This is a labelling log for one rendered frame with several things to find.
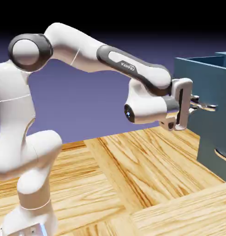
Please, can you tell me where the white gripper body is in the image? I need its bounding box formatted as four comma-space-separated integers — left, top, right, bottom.
171, 77, 193, 131

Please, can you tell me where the curved metal drawer handle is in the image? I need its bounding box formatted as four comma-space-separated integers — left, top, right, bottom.
214, 148, 226, 165
190, 101, 218, 112

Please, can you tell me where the blue open drawer front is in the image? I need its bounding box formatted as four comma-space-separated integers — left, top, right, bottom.
174, 55, 226, 148

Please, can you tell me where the blue painted cabinet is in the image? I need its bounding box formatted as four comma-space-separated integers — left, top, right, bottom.
174, 51, 226, 185

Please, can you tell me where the blue closed drawer front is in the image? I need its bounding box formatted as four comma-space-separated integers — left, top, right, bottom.
196, 136, 226, 185

